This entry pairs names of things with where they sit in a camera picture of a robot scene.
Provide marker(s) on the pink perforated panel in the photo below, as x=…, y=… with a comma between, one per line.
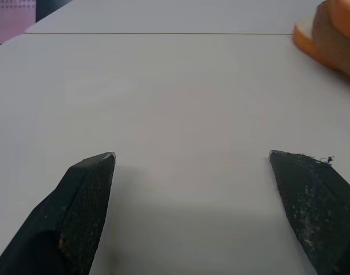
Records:
x=11, y=14

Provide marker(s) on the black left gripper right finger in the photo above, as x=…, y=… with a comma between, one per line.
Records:
x=318, y=212

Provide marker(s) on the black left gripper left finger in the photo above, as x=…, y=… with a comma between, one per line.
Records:
x=66, y=217

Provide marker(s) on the white bread slice orange crust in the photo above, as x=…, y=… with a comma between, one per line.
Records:
x=309, y=40

